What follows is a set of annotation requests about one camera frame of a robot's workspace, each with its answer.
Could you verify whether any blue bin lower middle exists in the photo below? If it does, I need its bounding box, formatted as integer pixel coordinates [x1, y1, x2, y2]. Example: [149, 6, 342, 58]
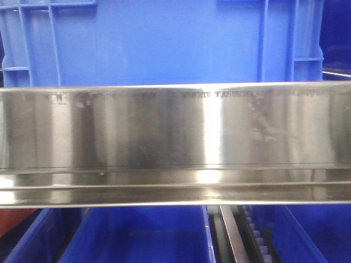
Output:
[59, 205, 216, 262]

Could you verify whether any large blue bin on shelf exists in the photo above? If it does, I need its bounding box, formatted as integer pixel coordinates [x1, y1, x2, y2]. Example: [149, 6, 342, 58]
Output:
[1, 1, 324, 87]

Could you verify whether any blue bin lower right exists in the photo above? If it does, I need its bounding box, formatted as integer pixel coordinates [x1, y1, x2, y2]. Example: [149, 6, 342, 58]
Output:
[250, 204, 350, 262]

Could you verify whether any blue bin lower left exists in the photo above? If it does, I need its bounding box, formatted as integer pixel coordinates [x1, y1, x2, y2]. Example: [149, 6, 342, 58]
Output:
[1, 208, 83, 262]

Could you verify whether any dark blue bin upper right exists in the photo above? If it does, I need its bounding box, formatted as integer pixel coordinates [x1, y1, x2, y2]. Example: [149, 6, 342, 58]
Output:
[320, 1, 350, 81]

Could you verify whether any stainless steel shelf rail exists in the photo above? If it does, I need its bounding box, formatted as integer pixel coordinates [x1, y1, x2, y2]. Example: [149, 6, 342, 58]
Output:
[1, 81, 350, 208]

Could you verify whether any metal roller track rail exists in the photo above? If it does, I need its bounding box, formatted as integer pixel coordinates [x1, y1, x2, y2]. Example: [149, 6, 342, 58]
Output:
[207, 205, 282, 262]

